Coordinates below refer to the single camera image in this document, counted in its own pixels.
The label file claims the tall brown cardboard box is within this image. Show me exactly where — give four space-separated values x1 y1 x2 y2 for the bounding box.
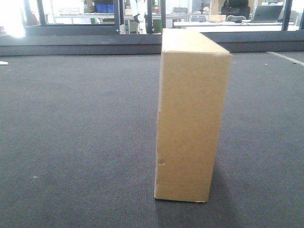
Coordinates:
154 28 232 202

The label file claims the small distant cardboard box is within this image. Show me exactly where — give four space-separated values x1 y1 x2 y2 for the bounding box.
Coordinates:
208 15 227 22

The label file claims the white work table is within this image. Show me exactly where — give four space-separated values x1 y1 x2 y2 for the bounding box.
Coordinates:
173 20 300 33

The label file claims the person in white coat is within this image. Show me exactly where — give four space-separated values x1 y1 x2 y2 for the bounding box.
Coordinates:
130 0 147 34

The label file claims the blue storage crate on rack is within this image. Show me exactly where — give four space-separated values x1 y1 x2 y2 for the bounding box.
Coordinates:
95 3 114 13

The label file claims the open black laptop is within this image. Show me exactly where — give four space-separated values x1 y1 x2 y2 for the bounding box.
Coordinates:
250 5 283 23

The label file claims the black metal frame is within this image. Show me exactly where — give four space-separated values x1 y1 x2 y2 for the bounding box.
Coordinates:
22 0 166 36

